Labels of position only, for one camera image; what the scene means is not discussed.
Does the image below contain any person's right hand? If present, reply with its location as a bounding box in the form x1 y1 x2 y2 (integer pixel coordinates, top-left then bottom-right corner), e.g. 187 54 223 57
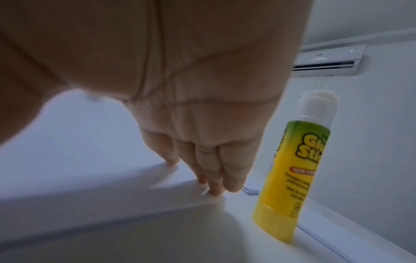
0 0 315 197

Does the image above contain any yellow glue stick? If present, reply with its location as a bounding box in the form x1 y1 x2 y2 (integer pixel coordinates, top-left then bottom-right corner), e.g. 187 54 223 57
252 89 340 244

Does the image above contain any white paper stack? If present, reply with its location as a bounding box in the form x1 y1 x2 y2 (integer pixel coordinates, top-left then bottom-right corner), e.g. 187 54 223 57
0 92 268 247

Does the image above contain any white air conditioner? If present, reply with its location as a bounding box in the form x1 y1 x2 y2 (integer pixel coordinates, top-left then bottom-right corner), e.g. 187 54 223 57
291 43 368 78

